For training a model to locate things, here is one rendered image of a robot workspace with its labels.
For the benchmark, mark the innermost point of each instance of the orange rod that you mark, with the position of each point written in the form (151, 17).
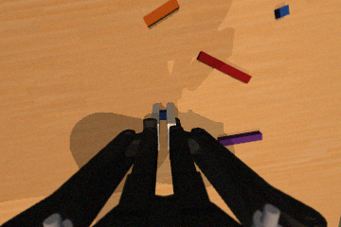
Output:
(161, 12)

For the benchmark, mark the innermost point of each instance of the red rod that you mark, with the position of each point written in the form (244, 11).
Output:
(224, 67)

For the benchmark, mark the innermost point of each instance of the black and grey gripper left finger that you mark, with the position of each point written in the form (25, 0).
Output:
(78, 201)

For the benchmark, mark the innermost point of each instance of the purple rod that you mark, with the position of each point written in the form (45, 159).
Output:
(240, 138)

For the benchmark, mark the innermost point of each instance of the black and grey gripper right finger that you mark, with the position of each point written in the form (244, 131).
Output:
(252, 200)

